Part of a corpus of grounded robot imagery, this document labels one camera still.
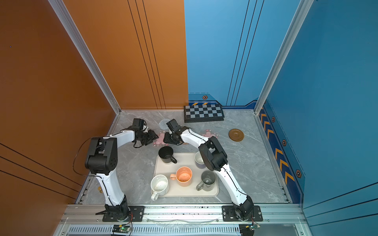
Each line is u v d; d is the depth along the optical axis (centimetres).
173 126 83
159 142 101
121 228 71
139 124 83
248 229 69
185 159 92
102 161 53
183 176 85
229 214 72
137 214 74
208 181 81
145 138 89
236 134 105
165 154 88
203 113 113
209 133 105
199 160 91
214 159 62
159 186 82
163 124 112
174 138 79
